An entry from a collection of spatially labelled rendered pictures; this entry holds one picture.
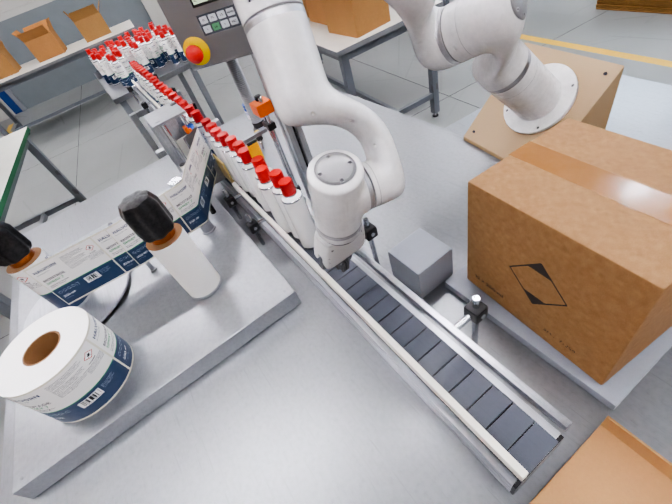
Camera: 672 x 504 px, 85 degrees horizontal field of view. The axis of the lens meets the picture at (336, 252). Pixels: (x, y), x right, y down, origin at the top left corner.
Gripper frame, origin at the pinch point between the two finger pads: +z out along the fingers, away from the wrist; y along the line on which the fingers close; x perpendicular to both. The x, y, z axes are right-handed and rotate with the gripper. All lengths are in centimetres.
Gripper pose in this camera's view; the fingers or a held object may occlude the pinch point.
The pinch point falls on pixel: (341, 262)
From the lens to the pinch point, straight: 80.4
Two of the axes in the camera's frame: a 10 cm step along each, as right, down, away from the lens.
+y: -7.9, 5.6, -2.4
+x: 6.1, 6.9, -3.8
